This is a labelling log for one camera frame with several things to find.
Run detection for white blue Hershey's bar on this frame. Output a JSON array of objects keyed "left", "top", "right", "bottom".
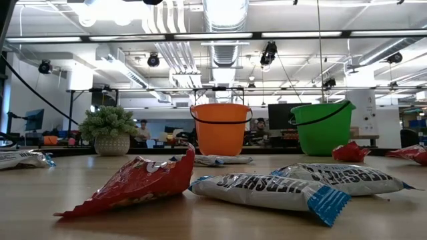
[
  {"left": 188, "top": 172, "right": 353, "bottom": 227},
  {"left": 0, "top": 149, "right": 57, "bottom": 171},
  {"left": 169, "top": 154, "right": 226, "bottom": 167},
  {"left": 270, "top": 162, "right": 418, "bottom": 197},
  {"left": 213, "top": 154, "right": 254, "bottom": 165}
]

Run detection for dark monitor on arm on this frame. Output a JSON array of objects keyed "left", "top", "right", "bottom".
[{"left": 23, "top": 108, "right": 45, "bottom": 132}]

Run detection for red Skittles candy bag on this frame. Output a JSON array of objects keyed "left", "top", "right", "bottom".
[
  {"left": 53, "top": 142, "right": 197, "bottom": 220},
  {"left": 332, "top": 140, "right": 371, "bottom": 163},
  {"left": 385, "top": 144, "right": 427, "bottom": 167}
]

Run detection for orange plastic bucket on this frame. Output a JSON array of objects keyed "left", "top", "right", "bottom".
[{"left": 189, "top": 103, "right": 254, "bottom": 157}]

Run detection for person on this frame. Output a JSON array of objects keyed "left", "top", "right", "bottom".
[
  {"left": 252, "top": 117, "right": 273, "bottom": 147},
  {"left": 135, "top": 119, "right": 151, "bottom": 149}
]

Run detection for black computer monitor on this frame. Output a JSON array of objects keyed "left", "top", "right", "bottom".
[{"left": 268, "top": 103, "right": 294, "bottom": 131}]

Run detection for green potted plant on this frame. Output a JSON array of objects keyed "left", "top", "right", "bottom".
[{"left": 78, "top": 105, "right": 139, "bottom": 157}]

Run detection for green plastic bucket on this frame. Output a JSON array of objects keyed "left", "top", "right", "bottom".
[{"left": 288, "top": 99, "right": 356, "bottom": 157}]

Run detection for black background rack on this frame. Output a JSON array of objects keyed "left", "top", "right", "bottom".
[{"left": 65, "top": 87, "right": 119, "bottom": 134}]

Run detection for wooden background desk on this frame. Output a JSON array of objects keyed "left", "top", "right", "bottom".
[{"left": 348, "top": 134, "right": 380, "bottom": 147}]

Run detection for black overhead light beam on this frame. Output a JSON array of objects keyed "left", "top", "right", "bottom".
[{"left": 0, "top": 29, "right": 427, "bottom": 43}]

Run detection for black office chair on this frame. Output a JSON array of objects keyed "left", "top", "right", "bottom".
[{"left": 399, "top": 128, "right": 420, "bottom": 147}]

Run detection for black aluminium table frame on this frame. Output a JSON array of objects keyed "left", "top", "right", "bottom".
[{"left": 0, "top": 145, "right": 401, "bottom": 157}]

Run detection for silver ventilation duct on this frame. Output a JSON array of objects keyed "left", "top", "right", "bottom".
[
  {"left": 201, "top": 0, "right": 250, "bottom": 67},
  {"left": 358, "top": 36, "right": 423, "bottom": 66}
]

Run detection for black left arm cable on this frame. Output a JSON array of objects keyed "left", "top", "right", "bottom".
[{"left": 0, "top": 53, "right": 80, "bottom": 127}]

